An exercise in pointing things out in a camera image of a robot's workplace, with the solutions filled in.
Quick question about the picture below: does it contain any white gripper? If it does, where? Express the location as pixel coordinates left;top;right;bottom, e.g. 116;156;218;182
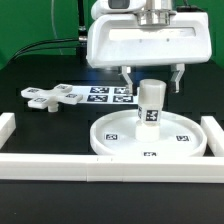
87;12;212;95

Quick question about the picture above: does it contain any white round table top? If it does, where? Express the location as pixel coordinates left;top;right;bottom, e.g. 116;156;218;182
90;109;207;158

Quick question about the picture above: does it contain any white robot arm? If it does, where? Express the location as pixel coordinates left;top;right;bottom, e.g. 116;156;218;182
87;0;212;93

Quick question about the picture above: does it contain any white marker sheet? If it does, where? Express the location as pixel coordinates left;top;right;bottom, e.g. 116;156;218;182
72;86;138;105

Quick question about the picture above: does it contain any white right fence bar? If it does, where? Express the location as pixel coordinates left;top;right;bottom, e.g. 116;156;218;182
201;116;224;157

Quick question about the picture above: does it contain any white fence bar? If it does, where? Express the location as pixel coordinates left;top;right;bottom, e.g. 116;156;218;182
201;116;224;157
0;153;224;183
0;113;16;149

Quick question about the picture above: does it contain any white cross-shaped table base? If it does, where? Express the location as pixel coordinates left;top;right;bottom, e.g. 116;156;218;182
21;84;83;113

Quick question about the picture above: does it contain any white left fence bar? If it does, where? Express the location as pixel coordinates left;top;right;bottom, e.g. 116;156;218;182
0;113;16;149

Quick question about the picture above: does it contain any white front fence bar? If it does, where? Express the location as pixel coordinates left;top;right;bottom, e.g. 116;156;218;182
0;153;224;183

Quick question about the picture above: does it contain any black upright cable connector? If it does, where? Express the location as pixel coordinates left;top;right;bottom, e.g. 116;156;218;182
77;0;87;42

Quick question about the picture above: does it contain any black cable bundle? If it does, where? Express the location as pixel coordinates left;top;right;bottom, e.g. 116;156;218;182
8;37;88;64

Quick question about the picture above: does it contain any thin white cable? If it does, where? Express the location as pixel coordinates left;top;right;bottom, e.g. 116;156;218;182
50;0;64;56

